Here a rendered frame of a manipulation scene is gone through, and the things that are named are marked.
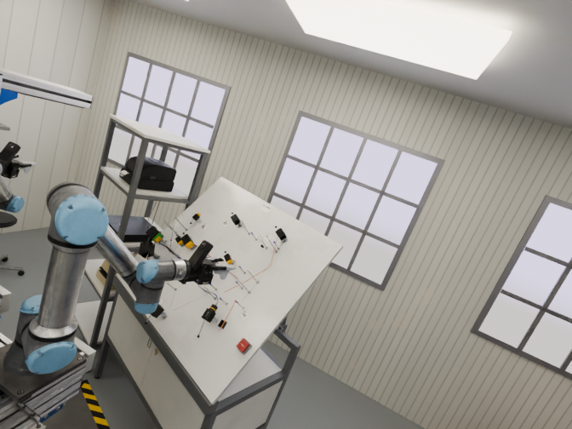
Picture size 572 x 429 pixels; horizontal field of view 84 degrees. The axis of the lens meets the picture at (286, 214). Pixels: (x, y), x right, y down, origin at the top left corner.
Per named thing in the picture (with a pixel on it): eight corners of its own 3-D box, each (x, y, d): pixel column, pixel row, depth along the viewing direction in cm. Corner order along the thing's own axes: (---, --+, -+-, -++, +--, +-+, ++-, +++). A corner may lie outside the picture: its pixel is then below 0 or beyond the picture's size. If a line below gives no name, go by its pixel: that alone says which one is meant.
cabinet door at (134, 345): (140, 390, 197) (156, 336, 189) (106, 334, 230) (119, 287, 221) (142, 388, 199) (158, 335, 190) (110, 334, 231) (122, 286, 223)
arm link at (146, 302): (148, 296, 120) (155, 271, 118) (160, 314, 113) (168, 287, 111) (126, 299, 114) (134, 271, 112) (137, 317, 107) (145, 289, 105)
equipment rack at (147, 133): (82, 374, 238) (145, 134, 199) (60, 325, 274) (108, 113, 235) (148, 355, 278) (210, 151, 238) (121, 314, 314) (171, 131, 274)
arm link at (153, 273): (132, 277, 109) (138, 254, 107) (163, 275, 117) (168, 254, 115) (140, 289, 104) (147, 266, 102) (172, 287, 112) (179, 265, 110)
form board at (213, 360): (117, 276, 221) (115, 275, 220) (222, 178, 251) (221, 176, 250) (213, 404, 151) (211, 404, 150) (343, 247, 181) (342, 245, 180)
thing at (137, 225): (116, 243, 222) (118, 234, 220) (98, 222, 243) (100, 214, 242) (160, 243, 247) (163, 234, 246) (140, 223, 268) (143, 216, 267)
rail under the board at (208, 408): (205, 417, 150) (209, 406, 149) (111, 283, 220) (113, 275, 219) (214, 412, 155) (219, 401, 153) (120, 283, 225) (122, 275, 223)
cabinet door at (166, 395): (184, 468, 164) (206, 408, 155) (139, 390, 196) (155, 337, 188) (188, 466, 166) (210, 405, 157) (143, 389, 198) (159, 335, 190)
